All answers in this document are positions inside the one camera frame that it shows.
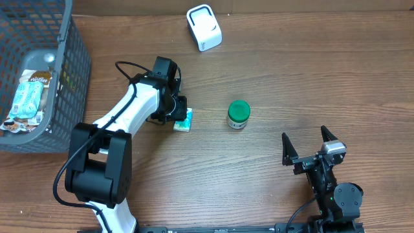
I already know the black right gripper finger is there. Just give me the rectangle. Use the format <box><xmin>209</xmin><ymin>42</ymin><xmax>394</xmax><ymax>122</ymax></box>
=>
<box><xmin>281</xmin><ymin>133</ymin><xmax>298</xmax><ymax>166</ymax></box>
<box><xmin>321</xmin><ymin>125</ymin><xmax>338</xmax><ymax>142</ymax></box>

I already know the Kleenex tissue pack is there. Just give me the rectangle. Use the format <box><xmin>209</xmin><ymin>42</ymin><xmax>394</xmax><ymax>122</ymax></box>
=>
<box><xmin>173</xmin><ymin>108</ymin><xmax>193</xmax><ymax>133</ymax></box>

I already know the green lid Knorr jar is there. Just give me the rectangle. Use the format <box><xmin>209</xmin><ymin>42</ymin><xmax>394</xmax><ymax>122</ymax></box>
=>
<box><xmin>227</xmin><ymin>100</ymin><xmax>251</xmax><ymax>129</ymax></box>

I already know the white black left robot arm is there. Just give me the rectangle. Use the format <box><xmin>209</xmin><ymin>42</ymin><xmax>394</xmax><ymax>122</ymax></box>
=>
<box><xmin>57</xmin><ymin>56</ymin><xmax>187</xmax><ymax>232</ymax></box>

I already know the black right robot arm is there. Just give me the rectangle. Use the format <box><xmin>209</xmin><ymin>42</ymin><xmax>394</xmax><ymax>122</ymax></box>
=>
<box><xmin>275</xmin><ymin>126</ymin><xmax>365</xmax><ymax>232</ymax></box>

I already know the white barcode scanner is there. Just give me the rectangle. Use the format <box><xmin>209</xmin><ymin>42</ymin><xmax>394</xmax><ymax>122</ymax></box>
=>
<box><xmin>186</xmin><ymin>4</ymin><xmax>223</xmax><ymax>52</ymax></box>

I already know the grey plastic mesh basket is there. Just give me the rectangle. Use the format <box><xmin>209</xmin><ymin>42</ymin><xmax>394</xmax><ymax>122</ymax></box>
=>
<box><xmin>1</xmin><ymin>0</ymin><xmax>91</xmax><ymax>153</ymax></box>

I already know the teal wipes pack in basket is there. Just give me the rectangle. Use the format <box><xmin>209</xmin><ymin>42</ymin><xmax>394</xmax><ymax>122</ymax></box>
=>
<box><xmin>8</xmin><ymin>82</ymin><xmax>43</xmax><ymax>119</ymax></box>

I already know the brown snack pouch in basket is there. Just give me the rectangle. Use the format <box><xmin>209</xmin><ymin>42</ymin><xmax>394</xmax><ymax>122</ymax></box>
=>
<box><xmin>1</xmin><ymin>69</ymin><xmax>52</xmax><ymax>133</ymax></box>

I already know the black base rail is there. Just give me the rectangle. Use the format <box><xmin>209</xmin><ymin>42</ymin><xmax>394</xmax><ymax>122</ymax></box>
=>
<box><xmin>77</xmin><ymin>223</ymin><xmax>365</xmax><ymax>233</ymax></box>

